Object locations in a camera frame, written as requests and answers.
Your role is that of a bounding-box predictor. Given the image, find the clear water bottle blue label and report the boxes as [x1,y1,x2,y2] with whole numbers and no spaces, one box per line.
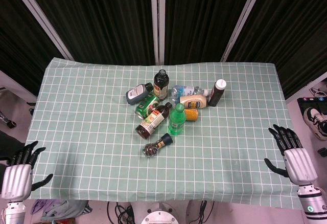
[171,85,211,101]

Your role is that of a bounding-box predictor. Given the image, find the grey squeeze bottle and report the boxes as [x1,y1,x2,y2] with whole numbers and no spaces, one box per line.
[125,82,154,105]

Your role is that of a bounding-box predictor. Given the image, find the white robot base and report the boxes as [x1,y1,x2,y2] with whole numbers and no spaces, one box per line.
[141,209,179,224]

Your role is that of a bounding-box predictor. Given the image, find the dark bottle white cap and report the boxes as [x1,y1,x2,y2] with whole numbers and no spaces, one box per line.
[208,79,227,107]

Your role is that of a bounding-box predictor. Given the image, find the crumpled cloth pile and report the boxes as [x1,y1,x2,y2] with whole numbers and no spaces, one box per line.
[30,198,93,222]

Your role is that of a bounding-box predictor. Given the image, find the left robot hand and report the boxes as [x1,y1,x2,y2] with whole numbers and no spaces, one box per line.
[0,141,54,200]

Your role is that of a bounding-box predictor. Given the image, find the white black sneaker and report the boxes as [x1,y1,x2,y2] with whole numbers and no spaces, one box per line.
[303,107,327,141]

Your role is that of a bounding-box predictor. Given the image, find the green plastic soda bottle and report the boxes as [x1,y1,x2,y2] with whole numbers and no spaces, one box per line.
[168,103,185,136]

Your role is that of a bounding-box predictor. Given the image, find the green checkered tablecloth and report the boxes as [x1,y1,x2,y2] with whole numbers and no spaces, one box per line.
[25,57,305,210]

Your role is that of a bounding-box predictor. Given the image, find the brown sauce bottle red label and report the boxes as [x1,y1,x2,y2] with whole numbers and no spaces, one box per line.
[135,102,173,140]

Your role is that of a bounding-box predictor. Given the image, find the white metal frame post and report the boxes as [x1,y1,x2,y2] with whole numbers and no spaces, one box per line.
[6,0,75,61]
[150,0,167,65]
[220,0,268,63]

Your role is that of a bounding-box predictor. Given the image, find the small glass spice grinder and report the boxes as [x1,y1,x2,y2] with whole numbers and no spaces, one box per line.
[143,132,174,158]

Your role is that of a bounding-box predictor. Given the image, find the tall dark sauce bottle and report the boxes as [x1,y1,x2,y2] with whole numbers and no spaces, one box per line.
[153,69,169,102]

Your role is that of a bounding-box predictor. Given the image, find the cream mayonnaise squeeze bottle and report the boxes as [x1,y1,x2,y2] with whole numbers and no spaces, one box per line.
[179,95,208,110]

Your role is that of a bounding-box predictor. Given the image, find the black curtain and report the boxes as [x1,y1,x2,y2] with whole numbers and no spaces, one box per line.
[0,0,327,99]

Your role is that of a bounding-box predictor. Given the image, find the yellow orange bottle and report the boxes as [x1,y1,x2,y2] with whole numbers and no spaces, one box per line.
[184,108,199,121]

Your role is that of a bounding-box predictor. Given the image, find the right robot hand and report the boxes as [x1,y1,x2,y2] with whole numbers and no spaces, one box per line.
[264,124,319,185]

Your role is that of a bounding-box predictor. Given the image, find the green beverage can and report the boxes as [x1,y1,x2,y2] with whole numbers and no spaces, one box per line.
[134,94,161,119]

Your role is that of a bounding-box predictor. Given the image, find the black cables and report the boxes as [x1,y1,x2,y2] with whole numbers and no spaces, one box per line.
[106,201,136,224]

